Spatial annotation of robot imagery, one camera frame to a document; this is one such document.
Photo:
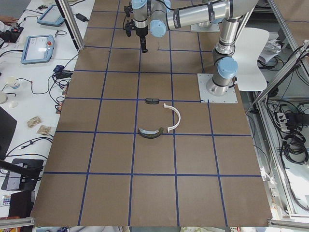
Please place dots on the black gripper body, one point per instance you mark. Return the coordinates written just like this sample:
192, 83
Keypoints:
141, 32

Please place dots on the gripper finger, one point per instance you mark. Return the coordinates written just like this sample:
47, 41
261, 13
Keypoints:
143, 44

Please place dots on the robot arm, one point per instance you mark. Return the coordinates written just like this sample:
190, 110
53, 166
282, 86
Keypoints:
156, 17

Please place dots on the black brake pad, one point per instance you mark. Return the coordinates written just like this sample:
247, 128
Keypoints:
152, 101

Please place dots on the black power adapter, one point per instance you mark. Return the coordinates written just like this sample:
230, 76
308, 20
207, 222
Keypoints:
81, 17

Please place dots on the far blue teach pendant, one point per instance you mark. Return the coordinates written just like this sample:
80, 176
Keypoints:
51, 17

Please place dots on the blue teach pendant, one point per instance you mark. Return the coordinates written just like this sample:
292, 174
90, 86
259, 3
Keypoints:
38, 49
51, 17

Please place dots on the dark green brake shoe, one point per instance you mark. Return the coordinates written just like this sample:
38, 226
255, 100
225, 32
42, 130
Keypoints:
150, 134

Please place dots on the near blue teach pendant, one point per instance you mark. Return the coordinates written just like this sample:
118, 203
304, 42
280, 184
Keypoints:
38, 49

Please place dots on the white chair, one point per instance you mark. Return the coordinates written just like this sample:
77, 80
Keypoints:
248, 48

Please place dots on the snack packet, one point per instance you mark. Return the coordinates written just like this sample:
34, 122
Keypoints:
34, 121
44, 130

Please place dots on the black monitor stand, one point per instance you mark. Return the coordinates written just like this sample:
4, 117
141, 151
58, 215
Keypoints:
23, 174

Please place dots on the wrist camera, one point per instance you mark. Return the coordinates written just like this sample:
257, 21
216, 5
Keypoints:
129, 27

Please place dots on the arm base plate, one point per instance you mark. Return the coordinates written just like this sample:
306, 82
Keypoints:
208, 27
211, 93

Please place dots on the aluminium frame post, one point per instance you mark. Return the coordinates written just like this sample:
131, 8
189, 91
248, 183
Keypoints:
71, 24

